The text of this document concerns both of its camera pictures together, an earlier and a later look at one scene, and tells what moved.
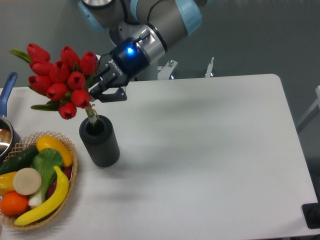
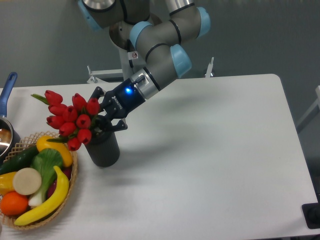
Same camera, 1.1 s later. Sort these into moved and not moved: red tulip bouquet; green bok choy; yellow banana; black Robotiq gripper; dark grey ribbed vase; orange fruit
Moved: red tulip bouquet; black Robotiq gripper
Not moved: yellow banana; green bok choy; dark grey ribbed vase; orange fruit
